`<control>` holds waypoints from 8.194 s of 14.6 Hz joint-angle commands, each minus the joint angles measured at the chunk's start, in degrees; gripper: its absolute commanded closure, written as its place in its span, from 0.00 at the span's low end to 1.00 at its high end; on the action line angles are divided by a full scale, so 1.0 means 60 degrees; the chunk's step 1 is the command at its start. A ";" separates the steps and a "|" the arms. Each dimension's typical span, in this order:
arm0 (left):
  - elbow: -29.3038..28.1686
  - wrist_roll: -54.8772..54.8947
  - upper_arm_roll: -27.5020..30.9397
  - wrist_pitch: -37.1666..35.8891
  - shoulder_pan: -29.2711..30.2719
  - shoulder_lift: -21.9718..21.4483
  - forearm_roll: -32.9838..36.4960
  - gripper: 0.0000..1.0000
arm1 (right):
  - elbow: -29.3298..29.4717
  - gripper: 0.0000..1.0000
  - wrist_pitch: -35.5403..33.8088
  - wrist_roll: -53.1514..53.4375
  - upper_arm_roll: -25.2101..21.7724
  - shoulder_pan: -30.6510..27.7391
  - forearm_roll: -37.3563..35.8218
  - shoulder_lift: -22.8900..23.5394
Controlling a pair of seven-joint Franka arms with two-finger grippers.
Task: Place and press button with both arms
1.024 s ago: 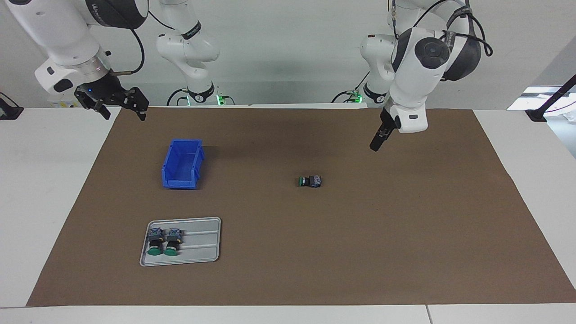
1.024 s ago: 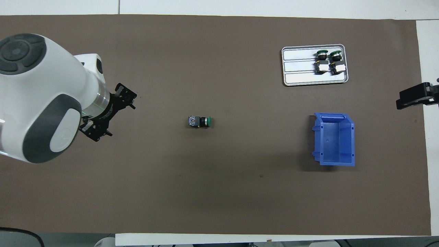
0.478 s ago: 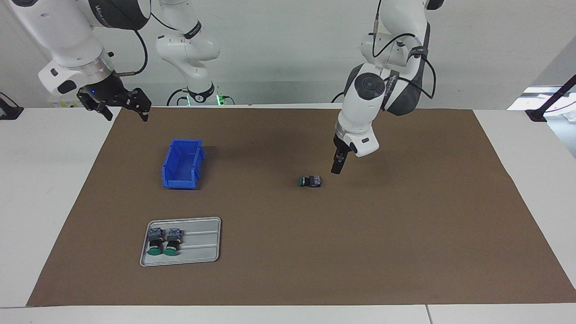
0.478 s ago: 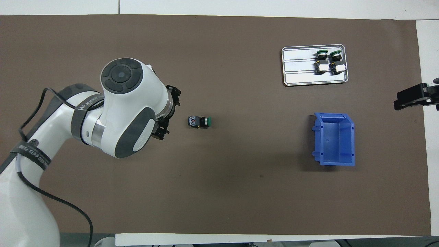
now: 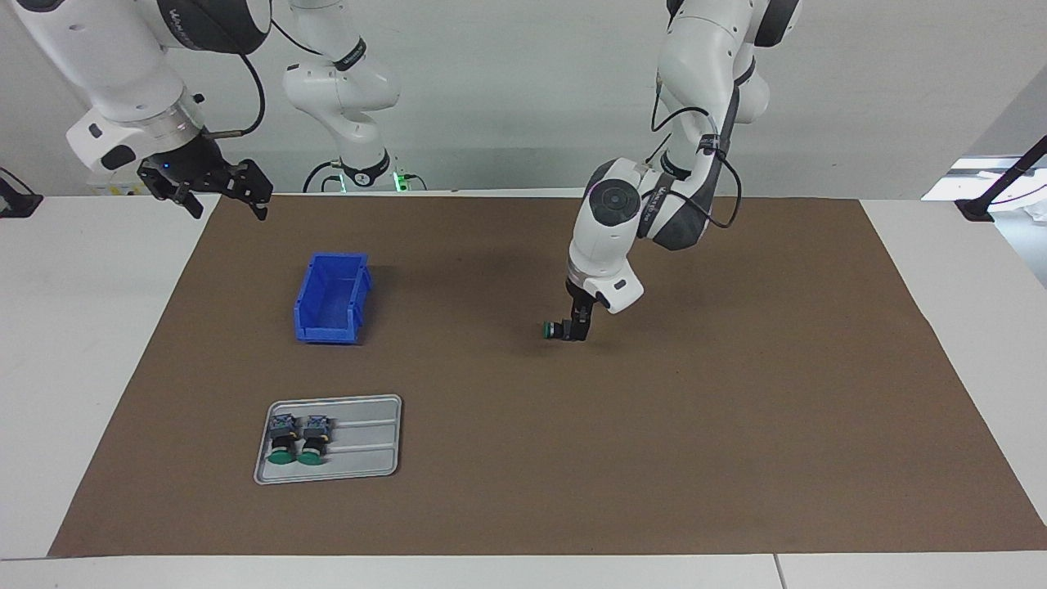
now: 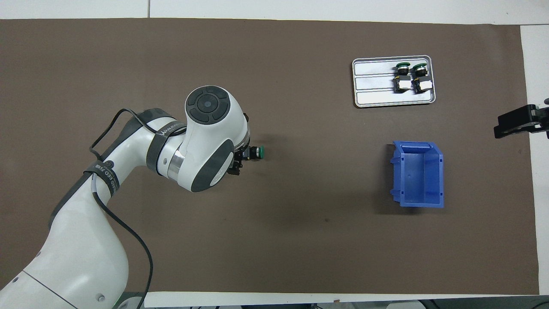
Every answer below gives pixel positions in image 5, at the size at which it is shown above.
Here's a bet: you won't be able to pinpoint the blue plastic bin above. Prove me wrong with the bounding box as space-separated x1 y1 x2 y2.
293 252 374 344

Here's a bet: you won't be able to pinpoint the black table clamp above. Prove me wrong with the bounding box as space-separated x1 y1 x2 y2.
0 167 43 219

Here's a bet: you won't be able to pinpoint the silver metal tray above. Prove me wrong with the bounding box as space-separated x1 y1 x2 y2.
253 394 403 486

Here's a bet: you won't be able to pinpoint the brown table mat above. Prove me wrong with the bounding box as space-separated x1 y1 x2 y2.
47 194 1047 559

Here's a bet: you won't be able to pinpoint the black angled stand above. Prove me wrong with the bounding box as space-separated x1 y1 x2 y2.
955 135 1047 223

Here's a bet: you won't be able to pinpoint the black base cable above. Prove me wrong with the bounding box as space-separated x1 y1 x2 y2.
303 160 344 194

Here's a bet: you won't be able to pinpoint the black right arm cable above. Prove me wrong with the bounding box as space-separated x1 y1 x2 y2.
203 20 344 138

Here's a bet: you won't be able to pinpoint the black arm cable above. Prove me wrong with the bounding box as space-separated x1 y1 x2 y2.
203 20 344 138
650 70 743 232

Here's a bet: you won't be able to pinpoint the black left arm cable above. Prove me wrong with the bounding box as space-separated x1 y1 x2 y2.
650 70 743 232

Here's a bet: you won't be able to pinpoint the white cardboard boxes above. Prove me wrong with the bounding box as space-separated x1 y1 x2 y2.
86 168 148 197

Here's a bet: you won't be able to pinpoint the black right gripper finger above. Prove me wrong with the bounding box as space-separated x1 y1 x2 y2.
160 176 205 220
221 159 275 222

